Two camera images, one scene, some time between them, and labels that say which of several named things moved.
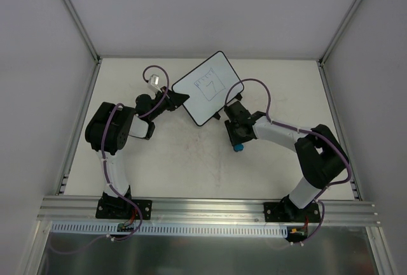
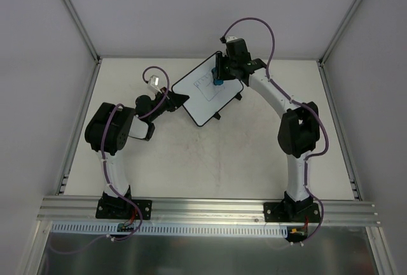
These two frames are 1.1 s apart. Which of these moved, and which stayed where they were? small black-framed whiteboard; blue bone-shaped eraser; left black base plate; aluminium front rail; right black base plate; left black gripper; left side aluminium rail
Moved: blue bone-shaped eraser
Stayed: small black-framed whiteboard; left black base plate; right black base plate; left black gripper; aluminium front rail; left side aluminium rail
